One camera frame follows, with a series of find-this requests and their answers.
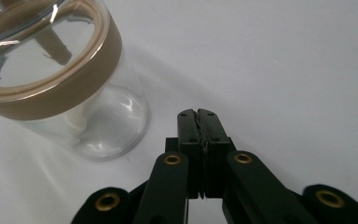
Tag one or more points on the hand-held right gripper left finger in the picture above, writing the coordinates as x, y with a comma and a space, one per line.
189, 133

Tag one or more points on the glass jar with tan band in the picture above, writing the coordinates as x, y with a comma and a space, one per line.
74, 84

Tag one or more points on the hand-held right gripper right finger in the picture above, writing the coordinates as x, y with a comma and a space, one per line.
214, 133

